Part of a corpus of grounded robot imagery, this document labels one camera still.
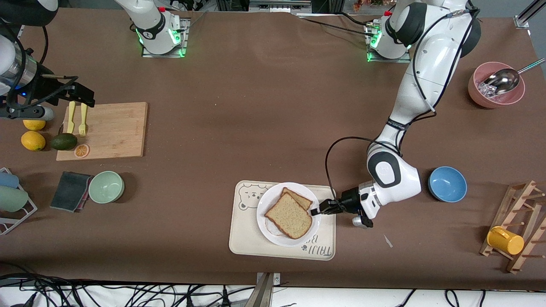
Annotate large bread slice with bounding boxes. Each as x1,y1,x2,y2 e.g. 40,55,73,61
264,193,313,240

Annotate white round plate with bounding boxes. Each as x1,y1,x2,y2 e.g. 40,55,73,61
256,182,322,247

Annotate pale sandwich filling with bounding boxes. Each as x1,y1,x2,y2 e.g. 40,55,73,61
265,218,285,236

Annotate wooden cutting board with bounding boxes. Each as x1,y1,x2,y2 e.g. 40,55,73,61
56,101,148,162

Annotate dark green avocado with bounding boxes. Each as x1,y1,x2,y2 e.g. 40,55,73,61
51,133,78,151

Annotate pale green bowl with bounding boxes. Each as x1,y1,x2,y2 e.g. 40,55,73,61
88,171,125,204

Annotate blue bowl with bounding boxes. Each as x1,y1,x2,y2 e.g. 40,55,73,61
428,166,468,203

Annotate grey folded cloth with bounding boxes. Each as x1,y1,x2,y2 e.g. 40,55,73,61
50,171,93,213

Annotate pale blue cup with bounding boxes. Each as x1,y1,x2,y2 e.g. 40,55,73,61
0,172,20,189

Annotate pale green cup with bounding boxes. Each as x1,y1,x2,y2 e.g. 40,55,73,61
0,186,29,213

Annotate yellow mug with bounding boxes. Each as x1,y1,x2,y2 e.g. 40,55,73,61
487,226,525,255

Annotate pink bowl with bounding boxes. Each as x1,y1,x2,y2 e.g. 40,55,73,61
468,62,526,109

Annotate wooden peg rack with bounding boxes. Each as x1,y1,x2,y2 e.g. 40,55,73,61
479,180,546,274

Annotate clear crumpled ice pieces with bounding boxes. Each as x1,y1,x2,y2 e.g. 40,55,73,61
478,81,498,100

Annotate metal scoop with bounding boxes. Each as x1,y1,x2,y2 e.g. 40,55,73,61
483,58,546,96

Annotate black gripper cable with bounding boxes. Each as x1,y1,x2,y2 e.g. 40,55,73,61
325,136,404,202

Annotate metal table bracket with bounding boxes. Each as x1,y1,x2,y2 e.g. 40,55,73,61
255,272,281,307

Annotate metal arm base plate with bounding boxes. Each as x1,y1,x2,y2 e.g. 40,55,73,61
365,19,412,64
142,17,191,58

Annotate white wire dish rack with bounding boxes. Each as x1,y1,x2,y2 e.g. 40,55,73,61
0,168,38,235

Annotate black arm base cable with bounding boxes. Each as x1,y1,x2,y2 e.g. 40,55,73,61
294,13,376,37

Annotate black floor cable bundle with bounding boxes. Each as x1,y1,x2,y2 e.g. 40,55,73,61
0,273,256,307

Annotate aluminium frame structure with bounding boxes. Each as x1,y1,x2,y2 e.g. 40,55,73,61
514,0,546,29

